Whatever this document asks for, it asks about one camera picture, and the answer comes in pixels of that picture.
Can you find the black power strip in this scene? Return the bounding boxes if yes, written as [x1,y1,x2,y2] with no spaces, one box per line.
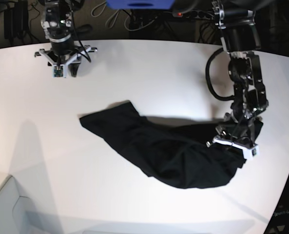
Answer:
[172,9,215,20]

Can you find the black device on floor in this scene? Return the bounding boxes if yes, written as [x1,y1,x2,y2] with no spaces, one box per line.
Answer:
[3,0,29,41]

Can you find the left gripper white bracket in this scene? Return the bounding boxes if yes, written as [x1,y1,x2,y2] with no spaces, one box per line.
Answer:
[206,117,263,159]

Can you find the black t-shirt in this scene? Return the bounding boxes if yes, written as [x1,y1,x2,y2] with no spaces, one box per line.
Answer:
[79,101,246,189]

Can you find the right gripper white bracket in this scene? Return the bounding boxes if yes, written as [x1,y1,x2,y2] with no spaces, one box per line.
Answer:
[34,45,97,78]

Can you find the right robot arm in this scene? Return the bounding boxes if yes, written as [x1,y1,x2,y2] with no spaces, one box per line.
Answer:
[34,0,97,78]

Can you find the white tray corner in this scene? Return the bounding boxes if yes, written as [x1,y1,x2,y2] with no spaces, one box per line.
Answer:
[0,175,62,234]

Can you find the grey looped cable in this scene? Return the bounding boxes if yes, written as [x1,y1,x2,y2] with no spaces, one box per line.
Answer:
[90,3,125,29]

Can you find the blue box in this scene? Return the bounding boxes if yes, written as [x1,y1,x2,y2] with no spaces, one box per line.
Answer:
[106,0,175,10]

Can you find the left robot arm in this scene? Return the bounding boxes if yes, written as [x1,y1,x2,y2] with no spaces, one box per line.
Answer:
[205,0,269,160]

